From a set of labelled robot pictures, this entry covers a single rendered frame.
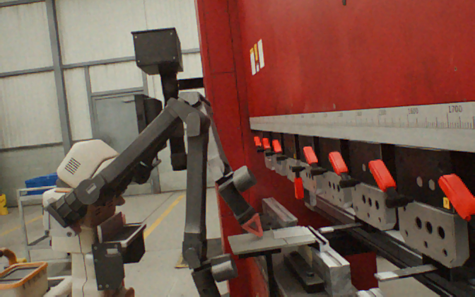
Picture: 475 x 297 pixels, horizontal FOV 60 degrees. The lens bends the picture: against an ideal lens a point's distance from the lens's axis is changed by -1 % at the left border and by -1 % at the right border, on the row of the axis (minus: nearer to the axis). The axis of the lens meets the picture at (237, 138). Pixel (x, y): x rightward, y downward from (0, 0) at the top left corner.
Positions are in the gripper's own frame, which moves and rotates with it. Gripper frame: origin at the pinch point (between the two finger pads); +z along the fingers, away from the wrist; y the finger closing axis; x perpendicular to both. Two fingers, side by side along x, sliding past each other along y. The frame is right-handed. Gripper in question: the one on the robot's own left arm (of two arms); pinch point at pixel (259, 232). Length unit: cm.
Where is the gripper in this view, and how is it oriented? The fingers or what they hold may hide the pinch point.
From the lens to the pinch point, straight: 143.8
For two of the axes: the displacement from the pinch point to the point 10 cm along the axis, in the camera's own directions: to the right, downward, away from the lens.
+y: -1.3, -0.2, 9.9
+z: 5.9, 8.0, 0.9
